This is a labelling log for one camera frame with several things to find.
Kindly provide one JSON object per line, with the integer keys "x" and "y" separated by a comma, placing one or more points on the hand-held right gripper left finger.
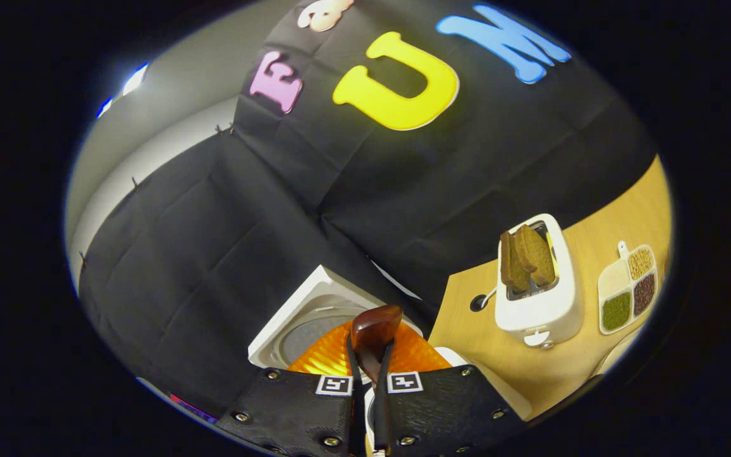
{"x": 302, "y": 412}

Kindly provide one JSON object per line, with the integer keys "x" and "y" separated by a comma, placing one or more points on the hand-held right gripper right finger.
{"x": 441, "y": 412}

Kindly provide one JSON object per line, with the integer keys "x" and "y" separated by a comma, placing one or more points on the brown wooden spoon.
{"x": 375, "y": 330}

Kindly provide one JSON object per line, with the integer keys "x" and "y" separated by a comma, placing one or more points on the white rice cooker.
{"x": 315, "y": 292}

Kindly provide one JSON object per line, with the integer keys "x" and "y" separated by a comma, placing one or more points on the white toaster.
{"x": 540, "y": 311}

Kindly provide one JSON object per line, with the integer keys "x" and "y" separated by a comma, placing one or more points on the black backdrop cloth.
{"x": 245, "y": 222}

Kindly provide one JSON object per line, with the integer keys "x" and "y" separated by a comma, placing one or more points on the white compartment grain tray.
{"x": 616, "y": 311}

